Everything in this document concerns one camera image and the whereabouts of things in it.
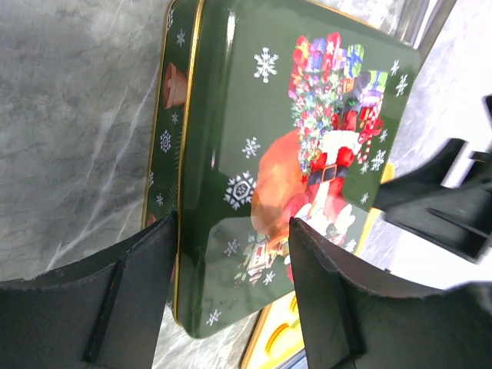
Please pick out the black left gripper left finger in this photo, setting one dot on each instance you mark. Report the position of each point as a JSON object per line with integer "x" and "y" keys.
{"x": 104, "y": 311}

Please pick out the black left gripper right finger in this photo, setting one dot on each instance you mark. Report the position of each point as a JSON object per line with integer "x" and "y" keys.
{"x": 354, "y": 315}

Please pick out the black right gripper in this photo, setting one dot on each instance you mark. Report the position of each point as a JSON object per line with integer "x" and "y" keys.
{"x": 455, "y": 219}

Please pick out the gold tin lid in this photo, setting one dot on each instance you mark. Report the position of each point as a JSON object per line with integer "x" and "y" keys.
{"x": 291, "y": 113}

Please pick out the orange plastic tray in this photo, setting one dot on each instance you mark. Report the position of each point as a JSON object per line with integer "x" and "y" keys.
{"x": 277, "y": 336}

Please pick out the gold cookie tin box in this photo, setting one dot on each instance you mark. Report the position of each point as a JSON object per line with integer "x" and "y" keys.
{"x": 161, "y": 193}

